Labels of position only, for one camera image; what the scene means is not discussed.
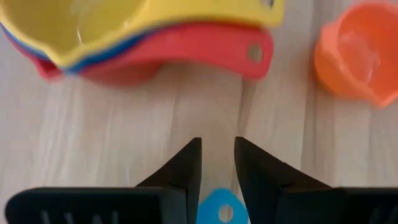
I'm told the blue measuring cup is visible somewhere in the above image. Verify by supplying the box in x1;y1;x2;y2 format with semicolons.
1;24;157;75

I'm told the yellow measuring cup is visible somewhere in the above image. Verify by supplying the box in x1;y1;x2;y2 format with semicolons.
0;0;285;68

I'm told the teal measuring cup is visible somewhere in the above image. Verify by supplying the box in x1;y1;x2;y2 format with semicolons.
195;187;250;224

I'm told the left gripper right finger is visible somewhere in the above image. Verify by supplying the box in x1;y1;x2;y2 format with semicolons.
234;136;398;224

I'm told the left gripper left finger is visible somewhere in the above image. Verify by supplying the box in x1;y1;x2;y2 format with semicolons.
4;136;203;224

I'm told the red measuring cup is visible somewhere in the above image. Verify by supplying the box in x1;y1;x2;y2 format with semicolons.
2;21;275;85

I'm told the orange measuring cup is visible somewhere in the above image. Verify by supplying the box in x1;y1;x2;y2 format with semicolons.
313;1;398;109

